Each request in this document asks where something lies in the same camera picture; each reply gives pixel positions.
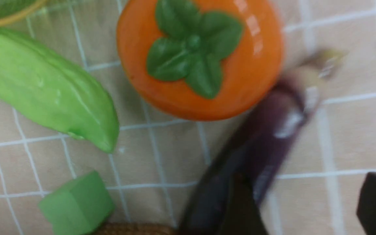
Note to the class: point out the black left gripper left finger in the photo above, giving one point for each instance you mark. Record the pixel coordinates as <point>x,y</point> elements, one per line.
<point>242,216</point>

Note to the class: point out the purple plastic eggplant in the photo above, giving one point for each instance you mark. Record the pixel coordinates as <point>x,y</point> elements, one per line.
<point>258,148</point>

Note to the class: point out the orange plastic persimmon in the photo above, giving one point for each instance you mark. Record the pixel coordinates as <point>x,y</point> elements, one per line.
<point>201,59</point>

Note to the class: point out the green plastic cucumber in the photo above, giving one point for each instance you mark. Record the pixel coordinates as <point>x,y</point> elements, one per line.
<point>54,92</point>

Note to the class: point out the woven wicker basket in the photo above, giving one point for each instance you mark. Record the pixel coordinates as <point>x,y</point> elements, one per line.
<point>134,229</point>

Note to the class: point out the green foam cube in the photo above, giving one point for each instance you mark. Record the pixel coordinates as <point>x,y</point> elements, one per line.
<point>79,206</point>

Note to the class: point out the green glass leaf plate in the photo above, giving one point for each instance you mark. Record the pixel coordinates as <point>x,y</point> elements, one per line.
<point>12,11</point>

